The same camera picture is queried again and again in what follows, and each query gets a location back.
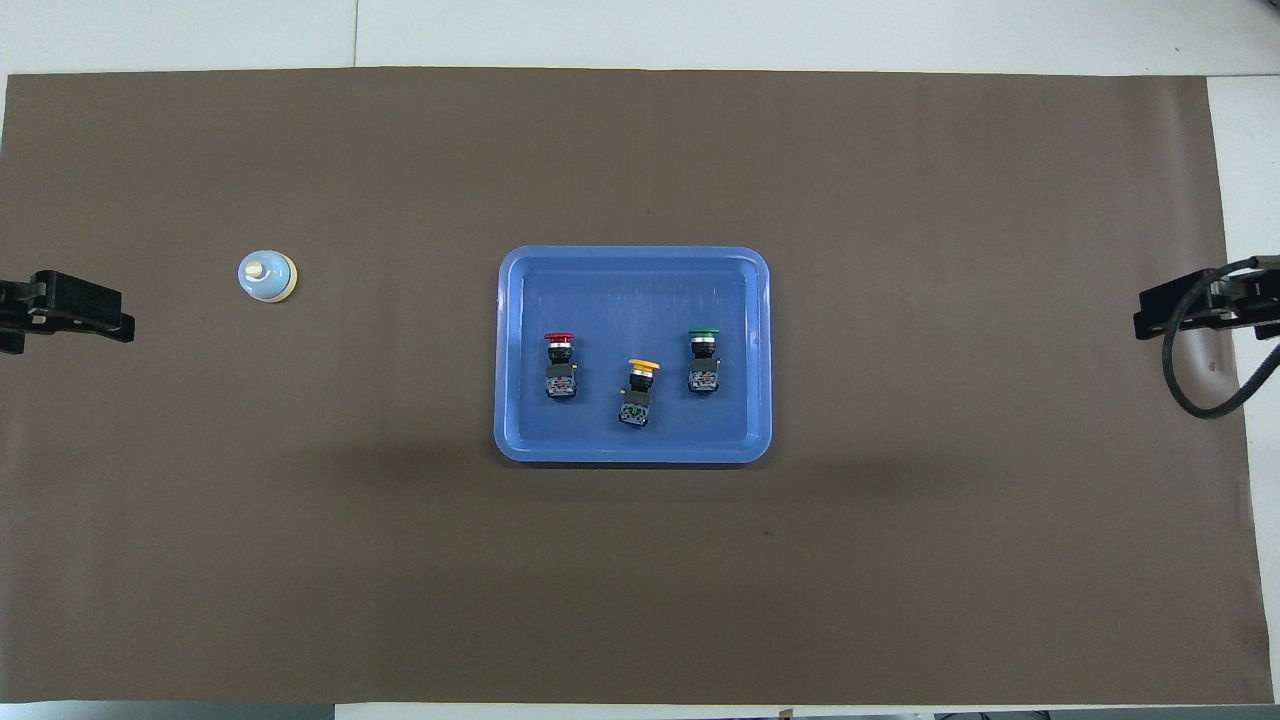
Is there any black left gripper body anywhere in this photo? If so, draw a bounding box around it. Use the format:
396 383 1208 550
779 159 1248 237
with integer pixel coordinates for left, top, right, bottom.
0 270 124 331

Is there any green push button switch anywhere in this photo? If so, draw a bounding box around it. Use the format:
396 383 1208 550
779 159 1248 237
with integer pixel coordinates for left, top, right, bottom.
686 327 724 397

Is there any yellow push button switch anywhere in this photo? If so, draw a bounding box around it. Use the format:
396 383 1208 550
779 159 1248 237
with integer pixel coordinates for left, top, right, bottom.
616 358 662 429

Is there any blue plastic tray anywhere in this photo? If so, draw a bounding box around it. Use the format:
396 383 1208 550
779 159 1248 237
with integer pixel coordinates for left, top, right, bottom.
494 245 773 465

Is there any red push button switch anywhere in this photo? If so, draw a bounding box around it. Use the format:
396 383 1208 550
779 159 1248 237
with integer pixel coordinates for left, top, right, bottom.
543 331 581 403

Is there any brown table mat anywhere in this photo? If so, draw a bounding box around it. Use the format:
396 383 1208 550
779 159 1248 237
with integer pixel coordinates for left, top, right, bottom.
0 67 1264 706

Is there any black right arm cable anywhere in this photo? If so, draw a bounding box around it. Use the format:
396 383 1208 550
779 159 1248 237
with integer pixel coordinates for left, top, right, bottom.
1160 256 1280 420

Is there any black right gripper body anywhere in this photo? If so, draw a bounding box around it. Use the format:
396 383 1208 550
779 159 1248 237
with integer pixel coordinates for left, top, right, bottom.
1138 262 1280 343

